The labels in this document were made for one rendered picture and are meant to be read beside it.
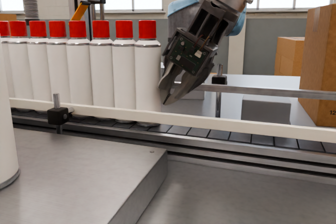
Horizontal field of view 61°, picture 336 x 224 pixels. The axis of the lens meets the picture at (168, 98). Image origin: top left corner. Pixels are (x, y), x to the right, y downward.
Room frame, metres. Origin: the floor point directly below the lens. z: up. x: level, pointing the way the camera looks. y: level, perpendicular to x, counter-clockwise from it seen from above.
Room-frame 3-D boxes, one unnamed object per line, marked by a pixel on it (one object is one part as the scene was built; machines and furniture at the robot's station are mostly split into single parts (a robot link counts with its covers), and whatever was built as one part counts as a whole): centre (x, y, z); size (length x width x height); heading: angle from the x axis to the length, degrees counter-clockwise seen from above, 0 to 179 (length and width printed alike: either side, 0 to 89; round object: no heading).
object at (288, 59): (4.04, -2.05, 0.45); 1.20 x 0.83 x 0.89; 171
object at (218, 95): (0.60, -0.11, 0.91); 0.07 x 0.03 x 0.17; 162
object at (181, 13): (1.07, -0.06, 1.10); 0.13 x 0.12 x 0.14; 84
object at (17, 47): (0.66, 0.34, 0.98); 0.05 x 0.05 x 0.20
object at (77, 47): (0.61, 0.19, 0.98); 0.05 x 0.05 x 0.20
